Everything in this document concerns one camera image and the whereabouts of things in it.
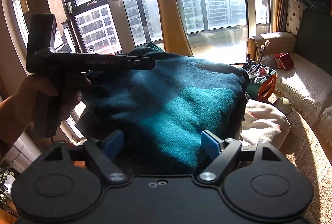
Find green makeup brush organizer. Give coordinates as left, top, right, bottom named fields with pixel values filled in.
left=244, top=40, right=277, bottom=102

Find teal blue knit sweater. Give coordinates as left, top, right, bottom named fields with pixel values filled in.
left=77, top=46, right=249, bottom=175

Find dark sofa back cushions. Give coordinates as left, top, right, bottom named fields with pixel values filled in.
left=295, top=8, right=332, bottom=75

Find small red box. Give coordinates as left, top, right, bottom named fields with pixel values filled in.
left=274, top=53, right=294, bottom=71

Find gold floral lace tablecloth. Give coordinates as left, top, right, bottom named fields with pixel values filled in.
left=273, top=104, right=331, bottom=223

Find cream fleece blanket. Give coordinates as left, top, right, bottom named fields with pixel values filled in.
left=240, top=99, right=291, bottom=149

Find beige sofa seat cover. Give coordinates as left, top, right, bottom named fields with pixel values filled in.
left=246, top=31, right=332, bottom=147

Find person's left hand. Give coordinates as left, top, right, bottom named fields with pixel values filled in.
left=1, top=72, right=91, bottom=148

